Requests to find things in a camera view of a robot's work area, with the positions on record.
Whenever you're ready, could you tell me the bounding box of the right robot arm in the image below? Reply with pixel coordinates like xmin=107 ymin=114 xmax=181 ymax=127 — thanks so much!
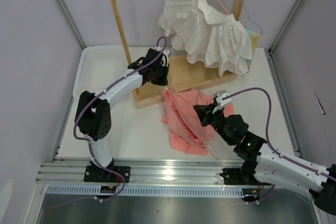
xmin=193 ymin=103 xmax=335 ymax=215

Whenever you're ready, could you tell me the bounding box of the white plastic basket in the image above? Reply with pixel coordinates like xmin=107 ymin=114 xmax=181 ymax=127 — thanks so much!
xmin=72 ymin=46 xmax=128 ymax=99

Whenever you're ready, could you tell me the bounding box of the aluminium mounting rail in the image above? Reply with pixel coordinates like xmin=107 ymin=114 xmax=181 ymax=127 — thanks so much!
xmin=36 ymin=158 xmax=243 ymax=187

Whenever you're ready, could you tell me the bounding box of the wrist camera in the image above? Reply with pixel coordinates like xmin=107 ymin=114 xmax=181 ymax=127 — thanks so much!
xmin=155 ymin=46 xmax=170 ymax=67
xmin=212 ymin=90 xmax=232 ymax=114

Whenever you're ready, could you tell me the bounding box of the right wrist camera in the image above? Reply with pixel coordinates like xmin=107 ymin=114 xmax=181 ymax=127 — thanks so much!
xmin=212 ymin=90 xmax=232 ymax=114

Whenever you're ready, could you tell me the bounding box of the pink skirt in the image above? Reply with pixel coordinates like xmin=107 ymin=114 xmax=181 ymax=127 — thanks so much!
xmin=160 ymin=88 xmax=235 ymax=156

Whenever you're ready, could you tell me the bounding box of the white ruffled dress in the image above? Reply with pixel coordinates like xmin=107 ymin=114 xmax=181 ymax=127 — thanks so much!
xmin=158 ymin=0 xmax=254 ymax=76

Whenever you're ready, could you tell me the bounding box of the pink wire hanger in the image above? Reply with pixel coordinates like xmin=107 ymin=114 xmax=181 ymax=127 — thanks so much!
xmin=164 ymin=87 xmax=220 ymax=160

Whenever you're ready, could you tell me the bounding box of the wooden clothes rack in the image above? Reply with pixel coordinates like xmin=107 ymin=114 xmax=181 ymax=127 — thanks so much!
xmin=110 ymin=0 xmax=237 ymax=109

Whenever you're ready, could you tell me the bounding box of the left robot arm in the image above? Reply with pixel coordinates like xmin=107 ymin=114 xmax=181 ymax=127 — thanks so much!
xmin=73 ymin=47 xmax=169 ymax=183

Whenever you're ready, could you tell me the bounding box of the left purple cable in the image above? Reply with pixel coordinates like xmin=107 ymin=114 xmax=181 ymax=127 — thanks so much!
xmin=72 ymin=36 xmax=169 ymax=172

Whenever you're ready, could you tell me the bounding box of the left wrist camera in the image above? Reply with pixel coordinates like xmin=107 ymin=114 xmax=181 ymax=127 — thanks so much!
xmin=155 ymin=46 xmax=170 ymax=67

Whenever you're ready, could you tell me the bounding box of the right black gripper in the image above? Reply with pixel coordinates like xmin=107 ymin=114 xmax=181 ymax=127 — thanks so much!
xmin=194 ymin=102 xmax=233 ymax=145

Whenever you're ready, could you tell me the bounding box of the colourful pastel garment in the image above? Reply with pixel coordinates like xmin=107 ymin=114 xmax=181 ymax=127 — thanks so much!
xmin=242 ymin=27 xmax=260 ymax=73

